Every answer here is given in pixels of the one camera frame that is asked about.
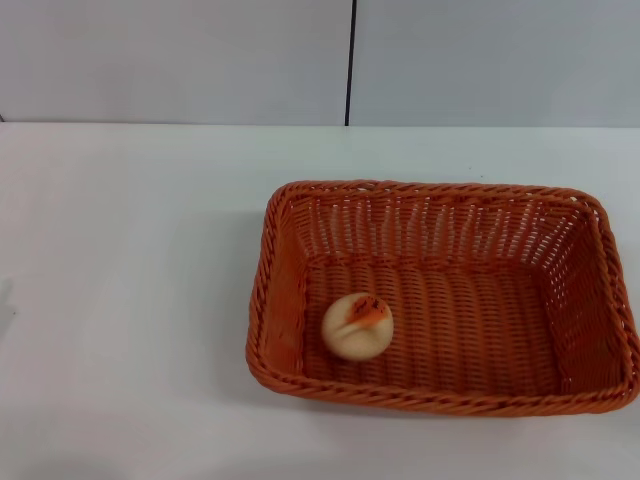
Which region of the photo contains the orange woven plastic basket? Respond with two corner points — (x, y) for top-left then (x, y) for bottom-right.
(244, 180), (640, 419)

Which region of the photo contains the black vertical wall strip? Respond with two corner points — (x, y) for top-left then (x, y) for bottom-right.
(344, 0), (360, 128)

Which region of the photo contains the cream bun with orange top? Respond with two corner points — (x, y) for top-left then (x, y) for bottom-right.
(321, 293), (394, 361)

